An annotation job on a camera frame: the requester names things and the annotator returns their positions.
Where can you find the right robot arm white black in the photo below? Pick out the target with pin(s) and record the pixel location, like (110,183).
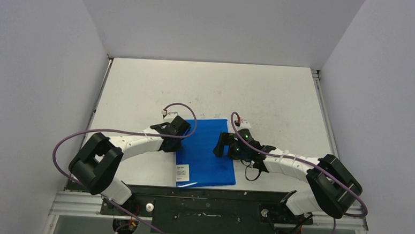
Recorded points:
(333,189)

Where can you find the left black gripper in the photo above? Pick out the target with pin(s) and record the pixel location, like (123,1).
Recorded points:
(174,149)

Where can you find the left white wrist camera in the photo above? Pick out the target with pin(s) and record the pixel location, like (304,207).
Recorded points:
(169,115)

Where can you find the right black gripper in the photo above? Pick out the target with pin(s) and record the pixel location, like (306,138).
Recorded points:
(224,144)

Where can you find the aluminium frame rail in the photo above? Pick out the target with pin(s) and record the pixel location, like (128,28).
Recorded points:
(135,91)

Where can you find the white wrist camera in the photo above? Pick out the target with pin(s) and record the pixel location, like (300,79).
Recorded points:
(169,115)
(242,124)

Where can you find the blue plastic folder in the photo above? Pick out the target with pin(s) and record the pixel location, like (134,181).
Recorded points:
(197,165)

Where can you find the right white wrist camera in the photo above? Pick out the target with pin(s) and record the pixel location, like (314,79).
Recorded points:
(242,124)

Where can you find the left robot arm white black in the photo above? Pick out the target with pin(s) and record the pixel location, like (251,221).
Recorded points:
(96,164)

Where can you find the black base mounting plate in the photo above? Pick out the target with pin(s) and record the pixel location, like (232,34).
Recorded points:
(211,211)

